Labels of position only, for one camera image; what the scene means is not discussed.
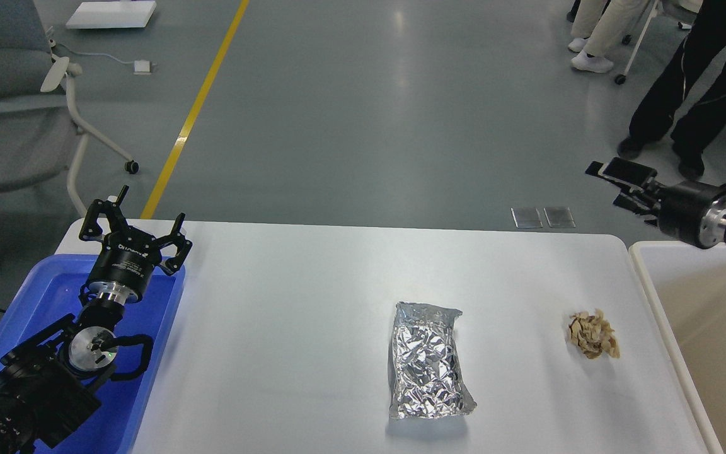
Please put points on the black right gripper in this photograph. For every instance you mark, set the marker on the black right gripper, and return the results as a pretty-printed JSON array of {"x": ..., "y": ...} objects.
[{"x": 691, "y": 212}]

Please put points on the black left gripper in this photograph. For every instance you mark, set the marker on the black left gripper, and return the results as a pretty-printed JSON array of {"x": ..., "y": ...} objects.
[{"x": 120, "y": 263}]

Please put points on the aluminium foil packet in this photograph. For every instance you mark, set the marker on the aluminium foil packet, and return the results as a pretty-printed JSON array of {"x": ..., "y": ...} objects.
[{"x": 426, "y": 374}]

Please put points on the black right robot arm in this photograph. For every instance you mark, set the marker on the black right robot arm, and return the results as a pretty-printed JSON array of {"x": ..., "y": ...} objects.
[{"x": 690, "y": 212}]

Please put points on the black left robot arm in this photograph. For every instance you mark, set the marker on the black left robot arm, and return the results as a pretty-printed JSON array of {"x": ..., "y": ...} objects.
[{"x": 49, "y": 381}]

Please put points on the right metal floor plate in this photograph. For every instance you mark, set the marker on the right metal floor plate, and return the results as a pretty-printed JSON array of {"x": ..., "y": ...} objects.
[{"x": 559, "y": 217}]

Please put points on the metal floor plate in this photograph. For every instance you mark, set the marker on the metal floor plate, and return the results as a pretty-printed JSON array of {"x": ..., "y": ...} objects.
[
  {"x": 526, "y": 218},
  {"x": 559, "y": 217}
]

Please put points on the blue plastic bin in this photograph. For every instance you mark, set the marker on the blue plastic bin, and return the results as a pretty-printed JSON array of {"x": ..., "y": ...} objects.
[{"x": 51, "y": 291}]

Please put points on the white wheeled stand leg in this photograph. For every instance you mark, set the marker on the white wheeled stand leg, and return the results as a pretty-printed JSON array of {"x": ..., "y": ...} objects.
[{"x": 648, "y": 13}]

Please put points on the left metal floor plate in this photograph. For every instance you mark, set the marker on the left metal floor plate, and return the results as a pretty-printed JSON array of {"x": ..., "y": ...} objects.
[{"x": 526, "y": 218}]

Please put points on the crumpled brown paper ball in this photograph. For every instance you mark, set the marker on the crumpled brown paper ball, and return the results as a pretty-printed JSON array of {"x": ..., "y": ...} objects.
[{"x": 593, "y": 334}]

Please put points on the white plastic bin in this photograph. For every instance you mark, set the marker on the white plastic bin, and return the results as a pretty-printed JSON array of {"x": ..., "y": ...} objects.
[{"x": 687, "y": 288}]

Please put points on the person in beige trousers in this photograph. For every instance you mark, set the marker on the person in beige trousers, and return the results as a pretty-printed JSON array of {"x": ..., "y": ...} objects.
[{"x": 597, "y": 27}]

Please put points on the grey office chair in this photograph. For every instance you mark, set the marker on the grey office chair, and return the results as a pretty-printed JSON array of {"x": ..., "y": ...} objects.
[{"x": 42, "y": 132}]

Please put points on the person in black trousers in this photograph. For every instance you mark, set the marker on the person in black trousers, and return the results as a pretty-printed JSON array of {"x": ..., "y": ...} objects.
[{"x": 654, "y": 117}]

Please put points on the white power adapter with cable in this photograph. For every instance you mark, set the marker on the white power adapter with cable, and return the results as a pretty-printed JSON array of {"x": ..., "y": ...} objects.
[{"x": 138, "y": 66}]

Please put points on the white flat base plate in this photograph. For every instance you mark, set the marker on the white flat base plate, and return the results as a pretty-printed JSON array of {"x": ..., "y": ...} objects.
[{"x": 108, "y": 15}]

